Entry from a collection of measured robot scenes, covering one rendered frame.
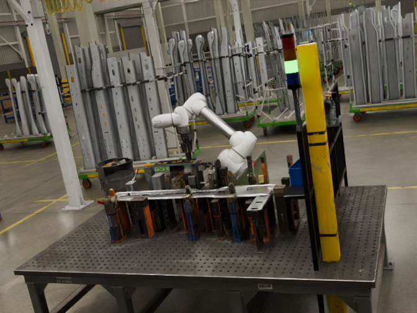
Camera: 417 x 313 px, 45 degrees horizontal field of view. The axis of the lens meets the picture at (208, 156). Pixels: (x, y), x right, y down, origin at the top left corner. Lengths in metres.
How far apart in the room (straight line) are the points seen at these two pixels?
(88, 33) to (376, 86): 6.02
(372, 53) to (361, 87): 0.69
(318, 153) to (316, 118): 0.20
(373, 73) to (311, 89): 7.50
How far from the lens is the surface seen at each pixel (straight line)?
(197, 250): 3.60
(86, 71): 8.67
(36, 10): 7.38
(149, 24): 10.35
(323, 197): 3.05
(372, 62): 10.60
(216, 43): 11.77
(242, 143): 4.42
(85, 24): 11.38
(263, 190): 3.65
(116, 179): 6.63
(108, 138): 8.58
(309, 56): 2.88
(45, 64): 7.41
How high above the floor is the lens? 2.15
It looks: 13 degrees down
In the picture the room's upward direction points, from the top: 10 degrees counter-clockwise
